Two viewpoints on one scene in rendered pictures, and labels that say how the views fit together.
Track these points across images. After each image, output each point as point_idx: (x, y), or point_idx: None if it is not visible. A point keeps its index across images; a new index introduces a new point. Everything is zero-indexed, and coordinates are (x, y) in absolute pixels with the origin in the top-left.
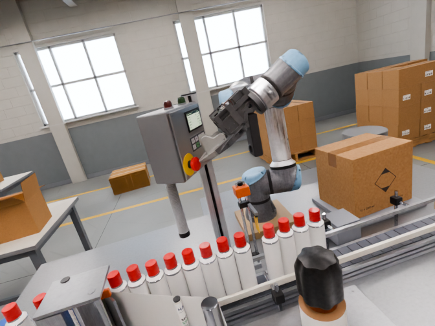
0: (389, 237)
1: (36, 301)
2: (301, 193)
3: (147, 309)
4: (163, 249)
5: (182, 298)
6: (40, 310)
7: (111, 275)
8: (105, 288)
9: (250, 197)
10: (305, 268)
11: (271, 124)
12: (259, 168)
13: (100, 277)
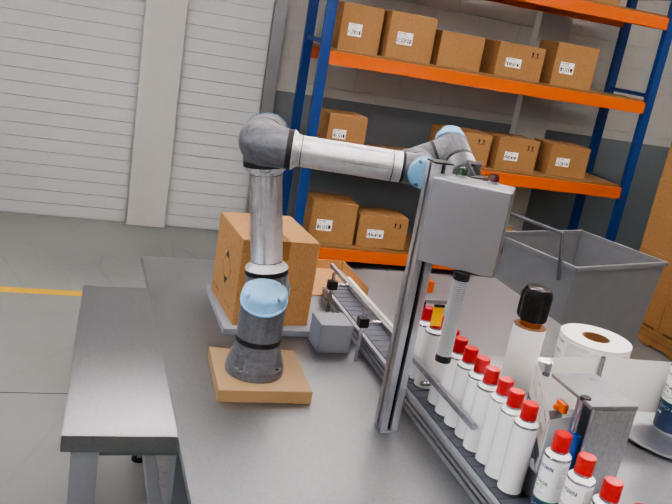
0: None
1: (594, 456)
2: (185, 333)
3: (539, 413)
4: (292, 496)
5: (540, 374)
6: (628, 403)
7: (535, 403)
8: (559, 400)
9: (277, 334)
10: (550, 293)
11: (279, 201)
12: (262, 281)
13: (573, 375)
